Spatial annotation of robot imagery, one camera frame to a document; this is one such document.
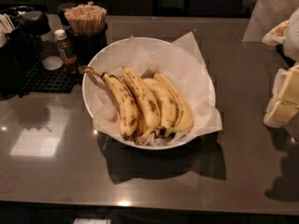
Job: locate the glass shaker with black lid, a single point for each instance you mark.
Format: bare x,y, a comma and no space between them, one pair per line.
36,24

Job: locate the white bowl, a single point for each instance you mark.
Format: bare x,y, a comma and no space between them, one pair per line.
102,61

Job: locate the black stick holder cup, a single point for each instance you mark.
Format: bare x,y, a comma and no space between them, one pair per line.
87,46

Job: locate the clear acrylic stand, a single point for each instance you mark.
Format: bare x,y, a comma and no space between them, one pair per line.
266,15

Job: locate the white paper liner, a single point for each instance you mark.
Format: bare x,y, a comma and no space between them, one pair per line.
187,69

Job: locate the spotted banana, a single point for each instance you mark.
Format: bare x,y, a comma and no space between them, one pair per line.
184,121
126,101
146,102
165,102

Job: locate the small brown sauce bottle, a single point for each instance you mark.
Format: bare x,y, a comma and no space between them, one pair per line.
67,52

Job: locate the bundle of wooden sticks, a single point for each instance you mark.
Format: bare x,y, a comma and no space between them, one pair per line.
86,19

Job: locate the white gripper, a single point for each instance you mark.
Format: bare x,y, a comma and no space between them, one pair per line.
292,37

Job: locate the black rubber grid mat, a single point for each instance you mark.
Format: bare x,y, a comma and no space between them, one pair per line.
38,79

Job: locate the black napkin holder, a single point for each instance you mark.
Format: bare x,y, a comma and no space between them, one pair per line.
17,53

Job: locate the dark jar behind sticks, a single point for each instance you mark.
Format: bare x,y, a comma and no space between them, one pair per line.
61,9

